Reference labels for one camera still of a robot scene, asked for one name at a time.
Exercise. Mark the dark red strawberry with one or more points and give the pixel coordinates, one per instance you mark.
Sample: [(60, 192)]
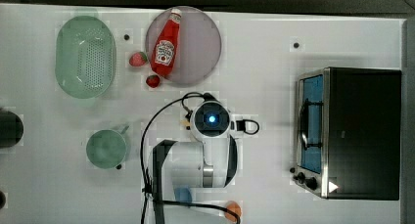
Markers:
[(153, 81)]

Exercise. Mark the black toaster oven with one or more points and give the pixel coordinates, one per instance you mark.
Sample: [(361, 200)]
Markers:
[(348, 133)]

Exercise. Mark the orange fruit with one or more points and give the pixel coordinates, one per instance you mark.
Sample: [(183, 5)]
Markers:
[(233, 207)]

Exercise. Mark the green oval colander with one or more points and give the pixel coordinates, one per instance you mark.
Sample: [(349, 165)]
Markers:
[(85, 57)]

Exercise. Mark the green mug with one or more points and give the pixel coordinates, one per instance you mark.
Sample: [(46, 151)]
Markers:
[(107, 148)]

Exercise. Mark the pink strawberry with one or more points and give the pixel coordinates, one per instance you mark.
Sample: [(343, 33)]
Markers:
[(138, 59)]

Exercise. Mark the black camera mount with cable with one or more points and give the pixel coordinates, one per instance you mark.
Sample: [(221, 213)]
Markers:
[(246, 126)]

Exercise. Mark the red ketchup bottle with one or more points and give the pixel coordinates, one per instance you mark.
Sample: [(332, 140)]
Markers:
[(165, 50)]

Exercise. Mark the black frying pan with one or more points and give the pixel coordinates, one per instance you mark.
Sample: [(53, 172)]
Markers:
[(11, 129)]

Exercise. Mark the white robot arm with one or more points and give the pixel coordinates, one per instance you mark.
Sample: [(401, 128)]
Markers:
[(209, 161)]

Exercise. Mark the peeled yellow banana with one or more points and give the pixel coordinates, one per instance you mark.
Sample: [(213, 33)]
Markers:
[(185, 122)]

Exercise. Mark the grey round plate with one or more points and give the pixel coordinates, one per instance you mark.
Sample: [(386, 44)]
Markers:
[(198, 48)]

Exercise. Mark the blue cup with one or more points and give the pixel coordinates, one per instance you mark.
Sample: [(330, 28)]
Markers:
[(183, 194)]

